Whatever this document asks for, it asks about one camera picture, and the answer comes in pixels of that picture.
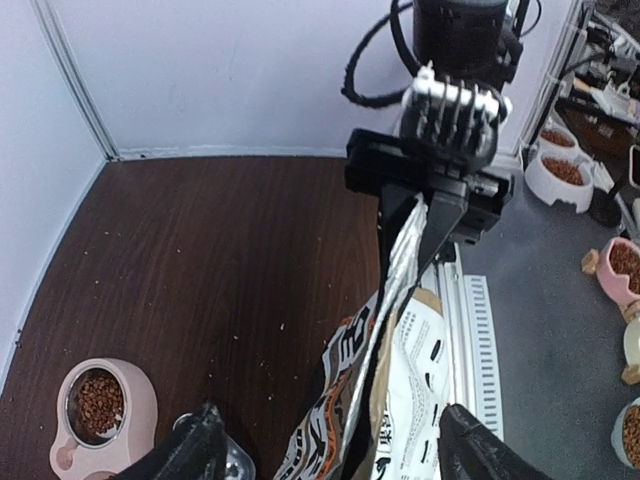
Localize brown dog food kibble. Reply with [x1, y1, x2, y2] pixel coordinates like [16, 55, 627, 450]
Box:
[77, 371, 124, 435]

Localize dog food bag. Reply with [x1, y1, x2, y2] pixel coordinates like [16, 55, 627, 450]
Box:
[275, 196, 450, 479]

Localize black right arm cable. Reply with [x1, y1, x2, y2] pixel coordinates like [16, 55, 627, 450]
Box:
[339, 0, 544, 109]

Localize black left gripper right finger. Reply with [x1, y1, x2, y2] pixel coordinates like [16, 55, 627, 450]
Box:
[438, 404, 551, 480]

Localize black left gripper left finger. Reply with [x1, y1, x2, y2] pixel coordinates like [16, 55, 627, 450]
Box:
[113, 403, 227, 480]

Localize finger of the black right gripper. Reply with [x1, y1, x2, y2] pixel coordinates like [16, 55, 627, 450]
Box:
[377, 184, 420, 295]
[417, 192, 469, 281]

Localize right rear aluminium post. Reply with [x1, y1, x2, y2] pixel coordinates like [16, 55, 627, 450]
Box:
[31, 0, 122, 162]

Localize front aluminium frame rail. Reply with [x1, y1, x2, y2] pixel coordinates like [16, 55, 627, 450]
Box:
[437, 248, 504, 439]

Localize white pet bowl with kibble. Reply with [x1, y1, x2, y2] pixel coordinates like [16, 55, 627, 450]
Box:
[524, 151, 594, 214]

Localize pink double pet bowl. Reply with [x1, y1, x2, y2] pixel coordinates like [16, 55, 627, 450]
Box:
[49, 358, 158, 479]

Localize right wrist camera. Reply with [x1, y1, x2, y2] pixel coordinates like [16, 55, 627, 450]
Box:
[398, 65, 513, 173]

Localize grey pet bowl with kibble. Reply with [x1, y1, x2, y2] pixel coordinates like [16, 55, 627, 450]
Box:
[611, 399, 639, 470]

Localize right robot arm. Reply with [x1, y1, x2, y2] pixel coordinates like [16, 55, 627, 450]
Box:
[342, 1, 523, 297]

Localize pink egg-shaped pet bowl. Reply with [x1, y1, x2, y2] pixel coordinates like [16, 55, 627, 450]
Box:
[596, 237, 639, 307]

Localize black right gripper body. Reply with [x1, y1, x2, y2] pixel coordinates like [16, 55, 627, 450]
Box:
[345, 129, 515, 245]

